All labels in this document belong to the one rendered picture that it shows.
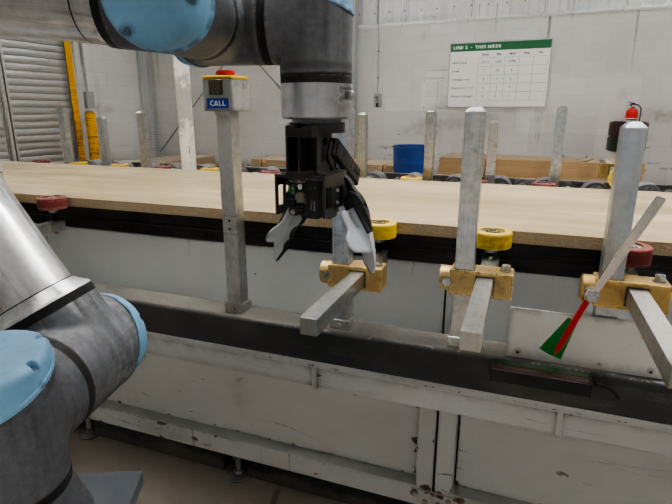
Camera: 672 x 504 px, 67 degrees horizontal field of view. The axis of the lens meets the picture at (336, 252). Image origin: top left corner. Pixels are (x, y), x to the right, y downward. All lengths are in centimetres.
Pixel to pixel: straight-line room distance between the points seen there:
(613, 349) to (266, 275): 84
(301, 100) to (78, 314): 45
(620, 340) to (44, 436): 90
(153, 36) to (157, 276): 114
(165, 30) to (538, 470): 130
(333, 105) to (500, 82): 760
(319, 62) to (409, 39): 794
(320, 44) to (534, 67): 758
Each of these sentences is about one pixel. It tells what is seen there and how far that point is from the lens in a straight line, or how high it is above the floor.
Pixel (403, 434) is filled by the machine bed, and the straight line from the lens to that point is 149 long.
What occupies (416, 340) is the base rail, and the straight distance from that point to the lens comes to 106.
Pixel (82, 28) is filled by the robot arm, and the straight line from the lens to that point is 59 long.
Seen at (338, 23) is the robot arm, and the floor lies 125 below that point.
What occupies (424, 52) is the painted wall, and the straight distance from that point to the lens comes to 847.
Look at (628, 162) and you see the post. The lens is 96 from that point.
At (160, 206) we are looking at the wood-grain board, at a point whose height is 89.
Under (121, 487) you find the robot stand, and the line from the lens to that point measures 91.
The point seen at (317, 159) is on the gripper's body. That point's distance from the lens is 63.
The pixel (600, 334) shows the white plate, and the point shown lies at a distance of 102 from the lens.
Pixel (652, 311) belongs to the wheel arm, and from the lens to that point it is 90.
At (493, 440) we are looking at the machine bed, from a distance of 145.
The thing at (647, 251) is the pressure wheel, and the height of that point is 91.
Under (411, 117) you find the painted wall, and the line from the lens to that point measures 847.
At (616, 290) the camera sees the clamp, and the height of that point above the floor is 85.
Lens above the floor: 115
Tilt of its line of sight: 16 degrees down
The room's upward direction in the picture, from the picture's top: straight up
